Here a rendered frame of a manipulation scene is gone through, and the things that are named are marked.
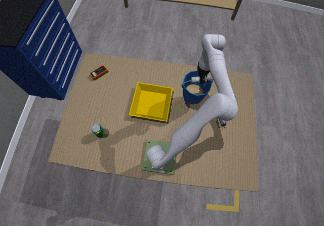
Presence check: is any blue bucket with wire handle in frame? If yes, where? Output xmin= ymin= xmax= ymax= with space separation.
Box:
xmin=182 ymin=71 xmax=213 ymax=104

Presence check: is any green drink can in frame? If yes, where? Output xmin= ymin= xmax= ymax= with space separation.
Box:
xmin=92 ymin=124 xmax=105 ymax=138

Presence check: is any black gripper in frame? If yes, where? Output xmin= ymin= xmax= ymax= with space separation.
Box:
xmin=197 ymin=65 xmax=210 ymax=84

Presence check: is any orange digital multimeter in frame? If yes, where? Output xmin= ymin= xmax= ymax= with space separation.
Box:
xmin=90 ymin=65 xmax=108 ymax=80

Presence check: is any yellow square tray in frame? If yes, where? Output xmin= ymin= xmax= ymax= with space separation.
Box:
xmin=129 ymin=82 xmax=173 ymax=122

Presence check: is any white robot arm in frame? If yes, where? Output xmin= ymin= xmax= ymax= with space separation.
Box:
xmin=146 ymin=34 xmax=238 ymax=170

